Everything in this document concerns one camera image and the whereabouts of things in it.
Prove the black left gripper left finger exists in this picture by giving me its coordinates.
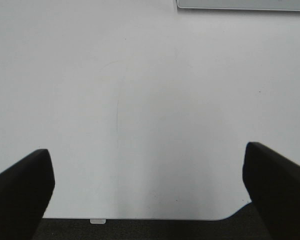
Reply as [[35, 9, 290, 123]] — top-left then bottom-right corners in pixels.
[[0, 149, 55, 240]]

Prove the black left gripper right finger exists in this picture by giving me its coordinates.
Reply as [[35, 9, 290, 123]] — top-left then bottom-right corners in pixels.
[[242, 142, 300, 240]]

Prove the white microwave door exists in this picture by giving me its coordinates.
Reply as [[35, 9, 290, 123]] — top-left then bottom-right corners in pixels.
[[177, 0, 300, 12]]

